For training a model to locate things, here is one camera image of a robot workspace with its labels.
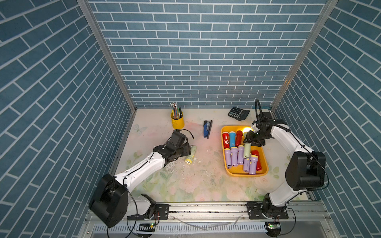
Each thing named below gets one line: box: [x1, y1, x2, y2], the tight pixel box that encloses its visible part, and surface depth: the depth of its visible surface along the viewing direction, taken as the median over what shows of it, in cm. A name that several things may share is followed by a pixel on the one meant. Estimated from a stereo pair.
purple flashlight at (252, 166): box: [249, 154, 259, 175], surface depth 88 cm
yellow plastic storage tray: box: [220, 125, 269, 178], surface depth 89 cm
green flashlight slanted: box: [184, 144, 197, 165], surface depth 92 cm
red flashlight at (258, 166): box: [251, 149, 262, 172], surface depth 88 cm
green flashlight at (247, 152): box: [243, 142, 252, 159], surface depth 88 cm
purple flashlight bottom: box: [224, 148, 232, 170], surface depth 92 cm
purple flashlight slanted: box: [230, 146, 239, 167], surface depth 93 cm
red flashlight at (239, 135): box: [235, 129, 244, 149], surface depth 102 cm
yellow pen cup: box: [170, 112, 185, 129], surface depth 104 cm
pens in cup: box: [170, 101, 184, 120], surface depth 104 cm
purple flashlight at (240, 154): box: [237, 144, 245, 165], surface depth 92 cm
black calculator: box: [227, 106, 251, 121], surface depth 118 cm
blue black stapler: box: [203, 119, 213, 139], surface depth 107 cm
